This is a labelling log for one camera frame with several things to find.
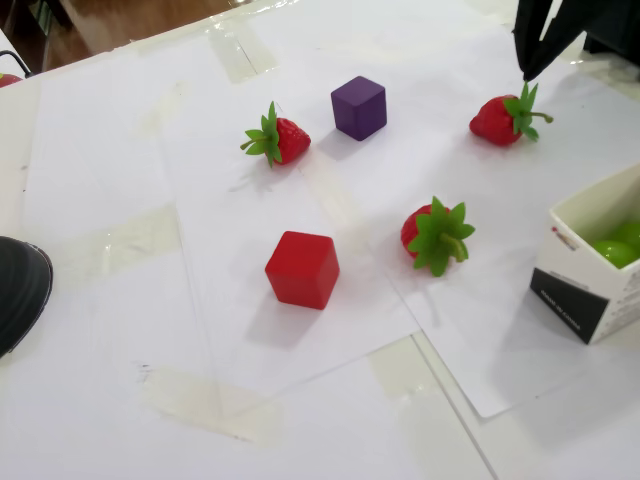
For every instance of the small red round object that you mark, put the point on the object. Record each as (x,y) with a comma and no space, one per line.
(7,81)

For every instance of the white and black paper box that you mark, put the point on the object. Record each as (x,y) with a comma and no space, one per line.
(562,300)

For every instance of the red strawberry with spread leaves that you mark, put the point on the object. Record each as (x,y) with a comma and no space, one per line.
(437,235)

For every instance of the red strawberry with straight stem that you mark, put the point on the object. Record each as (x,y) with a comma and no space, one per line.
(292,137)

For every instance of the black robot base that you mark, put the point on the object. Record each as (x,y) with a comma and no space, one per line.
(620,35)

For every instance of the red wooden cube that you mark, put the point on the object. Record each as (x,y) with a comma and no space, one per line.
(302,272)

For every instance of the green plastic grape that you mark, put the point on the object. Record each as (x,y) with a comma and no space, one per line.
(629,231)
(614,251)

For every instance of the black round stand base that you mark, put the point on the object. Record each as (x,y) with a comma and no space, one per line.
(20,295)

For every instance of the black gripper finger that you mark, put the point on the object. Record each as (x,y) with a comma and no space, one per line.
(562,30)
(531,30)

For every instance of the purple wooden cube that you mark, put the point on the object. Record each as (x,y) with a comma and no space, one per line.
(357,110)

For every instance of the red strawberry with curved stem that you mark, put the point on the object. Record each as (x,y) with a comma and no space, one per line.
(492,120)

